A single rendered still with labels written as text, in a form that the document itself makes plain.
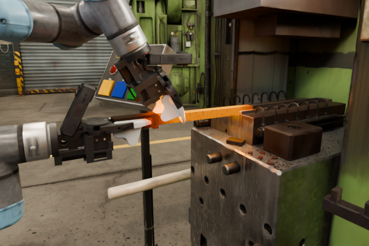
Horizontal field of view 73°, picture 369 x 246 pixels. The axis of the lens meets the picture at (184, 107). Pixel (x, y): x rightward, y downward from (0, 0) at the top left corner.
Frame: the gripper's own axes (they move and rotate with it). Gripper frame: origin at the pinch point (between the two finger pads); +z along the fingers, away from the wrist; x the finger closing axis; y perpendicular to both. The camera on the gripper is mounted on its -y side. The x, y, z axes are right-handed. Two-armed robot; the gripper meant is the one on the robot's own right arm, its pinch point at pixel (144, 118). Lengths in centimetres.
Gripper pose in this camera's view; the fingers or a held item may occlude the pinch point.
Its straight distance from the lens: 60.4
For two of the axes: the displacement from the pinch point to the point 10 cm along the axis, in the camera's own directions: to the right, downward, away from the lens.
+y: -0.1, 9.8, 2.0
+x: 4.7, 1.8, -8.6
